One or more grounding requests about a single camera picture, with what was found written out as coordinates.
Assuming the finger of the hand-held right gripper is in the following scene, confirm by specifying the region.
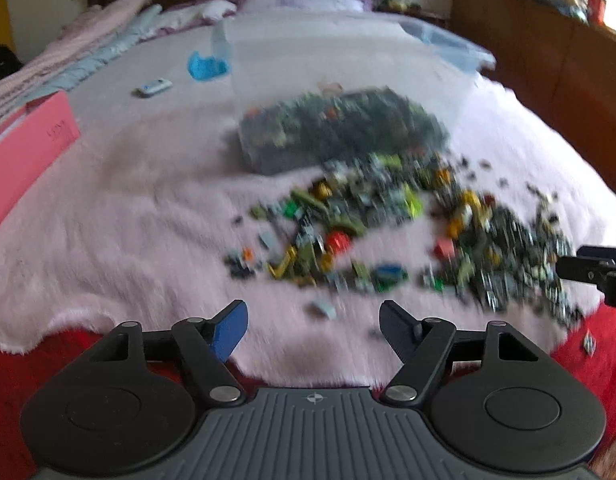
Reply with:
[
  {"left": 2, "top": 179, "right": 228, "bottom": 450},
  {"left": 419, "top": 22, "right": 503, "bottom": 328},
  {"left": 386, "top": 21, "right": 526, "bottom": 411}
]
[
  {"left": 577, "top": 245, "right": 616, "bottom": 262},
  {"left": 558, "top": 255, "right": 616, "bottom": 306}
]

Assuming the pink cardboard box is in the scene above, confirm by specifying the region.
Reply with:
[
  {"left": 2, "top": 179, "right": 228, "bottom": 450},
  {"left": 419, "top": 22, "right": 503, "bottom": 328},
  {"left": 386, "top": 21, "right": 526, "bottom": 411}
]
[{"left": 0, "top": 91, "right": 82, "bottom": 242}]

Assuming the red blanket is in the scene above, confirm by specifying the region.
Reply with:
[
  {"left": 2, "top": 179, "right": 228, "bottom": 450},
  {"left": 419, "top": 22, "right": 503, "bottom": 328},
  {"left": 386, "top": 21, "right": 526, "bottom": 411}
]
[{"left": 0, "top": 304, "right": 616, "bottom": 480}]

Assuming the small purple-frilled white pillow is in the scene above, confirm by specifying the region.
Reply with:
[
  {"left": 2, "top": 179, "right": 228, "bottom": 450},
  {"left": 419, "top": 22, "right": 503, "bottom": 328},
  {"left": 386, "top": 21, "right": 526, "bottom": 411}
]
[{"left": 155, "top": 0, "right": 239, "bottom": 37}]

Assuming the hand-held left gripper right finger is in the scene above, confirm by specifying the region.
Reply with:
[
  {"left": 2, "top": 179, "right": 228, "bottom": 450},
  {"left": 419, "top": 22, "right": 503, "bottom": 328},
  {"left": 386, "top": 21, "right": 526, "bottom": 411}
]
[{"left": 379, "top": 300, "right": 540, "bottom": 407}]

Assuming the wooden nightstand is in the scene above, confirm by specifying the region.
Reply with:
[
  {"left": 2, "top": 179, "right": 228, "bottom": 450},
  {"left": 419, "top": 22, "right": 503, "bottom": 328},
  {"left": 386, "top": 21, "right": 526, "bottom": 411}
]
[{"left": 378, "top": 2, "right": 449, "bottom": 29}]

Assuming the small white device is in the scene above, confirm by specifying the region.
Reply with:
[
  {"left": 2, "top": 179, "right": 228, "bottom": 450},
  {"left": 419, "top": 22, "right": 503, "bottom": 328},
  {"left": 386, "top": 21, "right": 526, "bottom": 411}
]
[{"left": 136, "top": 78, "right": 173, "bottom": 99}]

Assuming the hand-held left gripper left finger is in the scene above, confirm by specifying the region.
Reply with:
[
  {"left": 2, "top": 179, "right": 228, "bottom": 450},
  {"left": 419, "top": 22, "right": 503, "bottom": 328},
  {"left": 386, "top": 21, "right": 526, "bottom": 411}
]
[{"left": 82, "top": 300, "right": 249, "bottom": 408}]

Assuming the clear plastic storage container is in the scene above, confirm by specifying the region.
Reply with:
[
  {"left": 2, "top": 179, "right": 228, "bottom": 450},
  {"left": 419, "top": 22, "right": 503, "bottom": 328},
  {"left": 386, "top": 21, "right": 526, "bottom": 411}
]
[{"left": 188, "top": 15, "right": 496, "bottom": 177}]

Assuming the black bag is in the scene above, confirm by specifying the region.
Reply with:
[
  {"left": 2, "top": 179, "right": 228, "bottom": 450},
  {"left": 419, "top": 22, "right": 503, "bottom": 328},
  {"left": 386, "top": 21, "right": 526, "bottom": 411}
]
[{"left": 0, "top": 43, "right": 24, "bottom": 87}]

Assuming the wooden dresser cabinet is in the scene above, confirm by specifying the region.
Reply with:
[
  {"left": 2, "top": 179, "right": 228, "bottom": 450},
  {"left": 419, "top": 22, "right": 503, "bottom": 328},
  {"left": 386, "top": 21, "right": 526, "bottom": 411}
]
[{"left": 450, "top": 0, "right": 616, "bottom": 183}]

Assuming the dark toy brick heap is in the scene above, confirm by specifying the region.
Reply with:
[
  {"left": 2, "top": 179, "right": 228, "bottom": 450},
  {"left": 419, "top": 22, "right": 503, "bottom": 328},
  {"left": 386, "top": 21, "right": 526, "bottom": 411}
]
[{"left": 238, "top": 87, "right": 449, "bottom": 176}]

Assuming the pile of toy bricks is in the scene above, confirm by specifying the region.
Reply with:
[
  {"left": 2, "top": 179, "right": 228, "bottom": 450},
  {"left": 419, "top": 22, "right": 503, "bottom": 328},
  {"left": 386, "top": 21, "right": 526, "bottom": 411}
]
[{"left": 225, "top": 152, "right": 600, "bottom": 356}]

